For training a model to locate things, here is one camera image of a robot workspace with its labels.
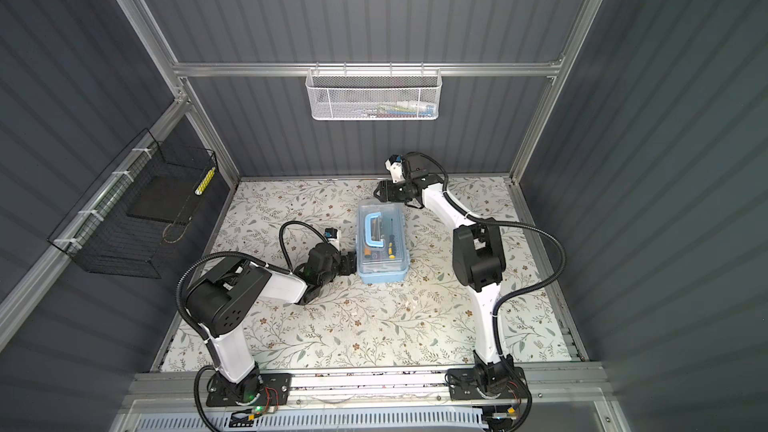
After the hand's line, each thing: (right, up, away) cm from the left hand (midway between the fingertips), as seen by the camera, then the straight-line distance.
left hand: (352, 253), depth 97 cm
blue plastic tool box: (+10, +1, -9) cm, 13 cm away
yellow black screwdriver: (+13, +3, -9) cm, 16 cm away
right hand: (+11, +20, 0) cm, 22 cm away
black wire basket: (-50, +13, -25) cm, 57 cm away
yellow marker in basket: (-39, +22, -16) cm, 47 cm away
